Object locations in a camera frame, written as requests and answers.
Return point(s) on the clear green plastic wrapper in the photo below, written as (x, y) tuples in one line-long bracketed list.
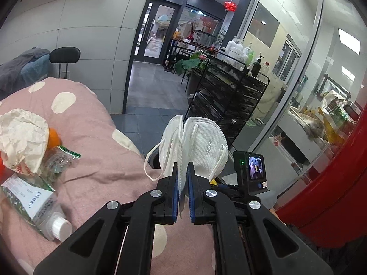
[(56, 161)]

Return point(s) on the grey blanket massage bed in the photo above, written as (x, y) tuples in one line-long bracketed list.
[(24, 70)]

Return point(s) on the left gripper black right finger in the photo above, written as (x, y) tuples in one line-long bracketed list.
[(248, 238)]

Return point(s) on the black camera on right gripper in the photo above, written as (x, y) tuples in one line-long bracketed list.
[(250, 172)]

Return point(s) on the black wire rack cart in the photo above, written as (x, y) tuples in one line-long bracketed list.
[(226, 94)]

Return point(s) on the white N95 face mask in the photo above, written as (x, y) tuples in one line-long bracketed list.
[(191, 154)]

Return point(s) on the red hanging lantern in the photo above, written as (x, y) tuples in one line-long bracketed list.
[(230, 6)]

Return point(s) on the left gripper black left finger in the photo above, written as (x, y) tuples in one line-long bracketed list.
[(118, 239)]

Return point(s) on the crumpled brown paper bag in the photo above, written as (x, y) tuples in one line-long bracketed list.
[(24, 140)]

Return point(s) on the white green milk carton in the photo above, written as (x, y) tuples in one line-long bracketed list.
[(36, 202)]

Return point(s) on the black round stool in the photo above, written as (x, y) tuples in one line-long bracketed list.
[(64, 55)]

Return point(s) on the orange peel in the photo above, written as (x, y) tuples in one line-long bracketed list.
[(54, 139)]

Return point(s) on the green potted plant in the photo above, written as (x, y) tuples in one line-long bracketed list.
[(197, 60)]

